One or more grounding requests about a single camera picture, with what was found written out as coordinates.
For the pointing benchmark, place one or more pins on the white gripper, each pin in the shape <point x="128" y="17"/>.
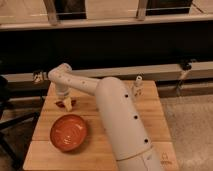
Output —
<point x="62" y="92"/>

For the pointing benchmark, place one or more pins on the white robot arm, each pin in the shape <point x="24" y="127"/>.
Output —
<point x="132" y="148"/>

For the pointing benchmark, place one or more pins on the orange ceramic bowl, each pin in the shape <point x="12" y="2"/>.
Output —
<point x="68" y="132"/>

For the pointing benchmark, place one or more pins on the black clamp with cable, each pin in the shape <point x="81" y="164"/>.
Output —
<point x="186" y="67"/>

